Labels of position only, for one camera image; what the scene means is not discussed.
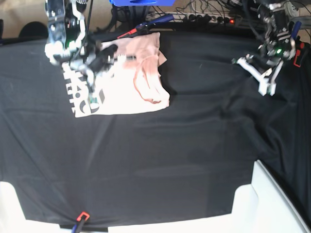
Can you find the black table cloth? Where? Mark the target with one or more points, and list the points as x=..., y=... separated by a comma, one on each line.
x=181, y=163

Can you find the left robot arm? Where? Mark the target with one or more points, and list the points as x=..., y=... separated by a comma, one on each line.
x=274, y=17

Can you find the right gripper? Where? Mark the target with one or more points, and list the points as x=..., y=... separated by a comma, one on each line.
x=89, y=60

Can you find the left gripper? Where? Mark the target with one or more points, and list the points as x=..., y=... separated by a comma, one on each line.
x=275, y=50

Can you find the blue clamp handle right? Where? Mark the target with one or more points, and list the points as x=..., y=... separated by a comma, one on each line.
x=294, y=27

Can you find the blue clamp at front edge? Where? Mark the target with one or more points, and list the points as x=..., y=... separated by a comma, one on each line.
x=80, y=222

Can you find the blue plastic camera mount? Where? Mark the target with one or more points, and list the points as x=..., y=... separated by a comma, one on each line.
x=142, y=2

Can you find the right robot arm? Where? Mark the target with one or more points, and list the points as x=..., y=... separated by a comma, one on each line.
x=67, y=23

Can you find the light pink T-shirt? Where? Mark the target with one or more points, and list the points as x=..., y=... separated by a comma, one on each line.
x=132, y=87

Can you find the orange clamp at right edge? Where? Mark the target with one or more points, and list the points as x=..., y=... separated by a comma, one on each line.
x=299, y=55

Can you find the white power strip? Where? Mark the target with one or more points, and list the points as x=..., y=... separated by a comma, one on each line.
x=210, y=18

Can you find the orange black clamp, blue handles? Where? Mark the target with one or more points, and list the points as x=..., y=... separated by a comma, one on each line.
x=145, y=26

